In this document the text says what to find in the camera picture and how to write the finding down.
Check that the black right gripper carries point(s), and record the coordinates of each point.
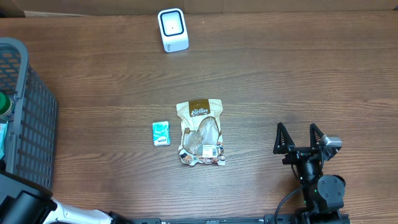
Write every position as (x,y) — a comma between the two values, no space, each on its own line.
(297,154)

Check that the brown snack pouch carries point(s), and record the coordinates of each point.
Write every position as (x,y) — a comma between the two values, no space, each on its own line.
(202,139)

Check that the teal tissue pack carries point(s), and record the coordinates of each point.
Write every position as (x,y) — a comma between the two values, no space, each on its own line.
(161,133)

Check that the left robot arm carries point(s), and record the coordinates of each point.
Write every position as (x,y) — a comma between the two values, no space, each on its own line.
(23,201)

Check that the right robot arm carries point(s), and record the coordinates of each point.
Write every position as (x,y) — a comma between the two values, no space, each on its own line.
(322,194)

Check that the white barcode scanner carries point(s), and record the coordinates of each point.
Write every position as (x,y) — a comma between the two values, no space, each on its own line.
(173,30)

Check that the grey plastic basket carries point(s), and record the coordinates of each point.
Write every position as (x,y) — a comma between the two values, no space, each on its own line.
(32,132)

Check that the green capped bottle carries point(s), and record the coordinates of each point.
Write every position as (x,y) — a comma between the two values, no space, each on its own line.
(7,108)

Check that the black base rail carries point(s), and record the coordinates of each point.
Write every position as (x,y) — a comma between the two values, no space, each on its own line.
(266,219)

